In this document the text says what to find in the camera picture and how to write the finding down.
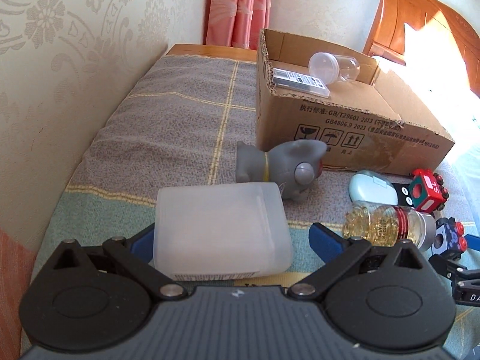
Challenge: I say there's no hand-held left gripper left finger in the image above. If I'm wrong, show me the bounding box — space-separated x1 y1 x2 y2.
54 223 188 301

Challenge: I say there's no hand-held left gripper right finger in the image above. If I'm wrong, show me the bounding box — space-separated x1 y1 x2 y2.
287 222 432 302

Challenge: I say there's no bottle of yellow capsules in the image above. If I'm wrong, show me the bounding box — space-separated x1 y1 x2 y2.
342 200 437 252

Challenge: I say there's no red toy train car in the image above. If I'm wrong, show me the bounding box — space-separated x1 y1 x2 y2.
408 169 450 212

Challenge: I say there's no light blue computer mouse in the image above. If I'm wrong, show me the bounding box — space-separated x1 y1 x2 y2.
349 170 399 206

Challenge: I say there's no translucent white plastic box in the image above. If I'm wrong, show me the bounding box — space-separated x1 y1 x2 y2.
152 182 294 281

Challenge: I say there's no black digital timer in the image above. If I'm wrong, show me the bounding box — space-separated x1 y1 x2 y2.
392 183 415 209

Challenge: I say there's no grey cat toy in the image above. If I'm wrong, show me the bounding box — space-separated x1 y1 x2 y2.
236 139 326 200

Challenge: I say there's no cardboard box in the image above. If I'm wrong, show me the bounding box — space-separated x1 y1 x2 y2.
256 28 455 176

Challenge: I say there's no light blue bed sheet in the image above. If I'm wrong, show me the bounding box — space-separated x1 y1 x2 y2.
446 97 480 241

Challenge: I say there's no plaid blanket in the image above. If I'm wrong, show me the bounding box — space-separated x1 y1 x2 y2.
20 54 480 346

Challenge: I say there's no orange cloth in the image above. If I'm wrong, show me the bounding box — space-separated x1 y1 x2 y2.
0 229 38 360

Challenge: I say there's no clear plastic jar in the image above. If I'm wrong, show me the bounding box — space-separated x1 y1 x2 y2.
308 52 361 85

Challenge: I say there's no white pillow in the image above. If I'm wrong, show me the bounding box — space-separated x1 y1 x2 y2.
403 22 480 98

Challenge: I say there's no wooden cabinet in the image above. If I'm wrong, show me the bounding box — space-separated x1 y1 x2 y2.
167 44 258 61

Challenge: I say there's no wooden headboard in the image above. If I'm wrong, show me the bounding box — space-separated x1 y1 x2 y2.
363 0 480 98

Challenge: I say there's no pink curtain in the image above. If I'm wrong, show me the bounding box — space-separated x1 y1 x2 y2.
204 0 274 50

